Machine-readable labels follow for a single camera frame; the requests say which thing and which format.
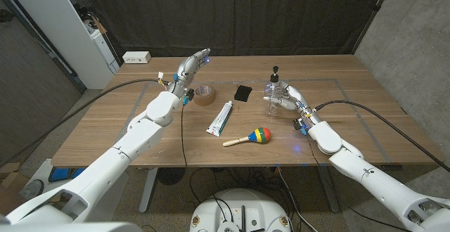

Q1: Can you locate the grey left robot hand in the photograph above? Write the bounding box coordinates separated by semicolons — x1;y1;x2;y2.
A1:
167;48;212;99

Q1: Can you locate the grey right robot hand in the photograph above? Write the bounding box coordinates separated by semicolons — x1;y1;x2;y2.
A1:
262;80;323;126

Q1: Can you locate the clear pump dispenser bottle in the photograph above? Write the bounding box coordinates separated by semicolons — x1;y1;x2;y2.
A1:
264;65;286;117

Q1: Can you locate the brown tape roll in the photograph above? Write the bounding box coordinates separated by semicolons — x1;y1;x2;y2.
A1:
191;84;217;107

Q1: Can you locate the colourful wooden maraca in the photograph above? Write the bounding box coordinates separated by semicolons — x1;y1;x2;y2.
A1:
222;127;272;148

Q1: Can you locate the white green toothpaste tube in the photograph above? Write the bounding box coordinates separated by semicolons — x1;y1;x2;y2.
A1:
205;100;234;137

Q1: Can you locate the black square cloth pad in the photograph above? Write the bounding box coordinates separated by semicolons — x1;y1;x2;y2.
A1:
233;84;253;103

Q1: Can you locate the white power strip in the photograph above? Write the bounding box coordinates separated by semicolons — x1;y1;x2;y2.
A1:
122;51;152;65

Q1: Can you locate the dark curtain backdrop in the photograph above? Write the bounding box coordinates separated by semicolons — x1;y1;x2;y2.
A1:
77;0;391;58

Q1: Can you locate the grey table leg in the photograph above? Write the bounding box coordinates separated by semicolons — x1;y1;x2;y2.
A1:
317;166;341;214
139;167;159;214

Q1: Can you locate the black round floor base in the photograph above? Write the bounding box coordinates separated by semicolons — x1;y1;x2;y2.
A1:
157;167;186;186

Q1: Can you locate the white robot torso base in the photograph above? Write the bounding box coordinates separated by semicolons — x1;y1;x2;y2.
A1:
189;188;292;232

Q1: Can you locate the black curtain stand pole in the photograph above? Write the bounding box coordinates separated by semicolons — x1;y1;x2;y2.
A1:
350;0;397;56

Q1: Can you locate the white cabinet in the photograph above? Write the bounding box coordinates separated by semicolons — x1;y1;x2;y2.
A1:
1;0;120;90

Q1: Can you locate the blue floor pad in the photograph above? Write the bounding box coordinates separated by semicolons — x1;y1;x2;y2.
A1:
49;167;87;183

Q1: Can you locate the grey sneaker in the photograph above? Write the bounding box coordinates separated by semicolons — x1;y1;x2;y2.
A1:
19;179;45;200

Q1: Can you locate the white robot body edge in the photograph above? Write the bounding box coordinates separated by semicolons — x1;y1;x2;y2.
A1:
0;221;143;232

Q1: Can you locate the brown cardboard box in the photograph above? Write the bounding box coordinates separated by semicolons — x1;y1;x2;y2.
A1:
0;161;31;215

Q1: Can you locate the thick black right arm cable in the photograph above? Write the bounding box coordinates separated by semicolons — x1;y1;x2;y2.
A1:
314;100;450;173

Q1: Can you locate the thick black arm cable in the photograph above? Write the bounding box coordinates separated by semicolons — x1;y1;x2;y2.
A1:
314;100;450;173
0;78;168;168

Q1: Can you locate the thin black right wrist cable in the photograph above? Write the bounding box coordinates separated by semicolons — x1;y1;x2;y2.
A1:
304;131;401;232

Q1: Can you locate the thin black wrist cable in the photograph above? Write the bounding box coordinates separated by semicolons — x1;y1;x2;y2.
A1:
304;131;401;232
179;103;189;172

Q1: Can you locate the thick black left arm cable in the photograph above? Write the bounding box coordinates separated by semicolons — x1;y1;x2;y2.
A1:
0;78;168;168

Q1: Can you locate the thin black left wrist cable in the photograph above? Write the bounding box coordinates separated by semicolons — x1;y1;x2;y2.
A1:
179;103;189;172

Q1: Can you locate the black floor cable tangle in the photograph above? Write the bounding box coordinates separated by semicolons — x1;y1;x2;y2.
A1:
188;167;300;212

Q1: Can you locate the grey floor cable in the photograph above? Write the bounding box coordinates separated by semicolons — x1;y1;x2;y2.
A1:
276;167;319;232

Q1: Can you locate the black round wall fixture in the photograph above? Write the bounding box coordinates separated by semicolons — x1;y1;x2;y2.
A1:
0;8;15;24

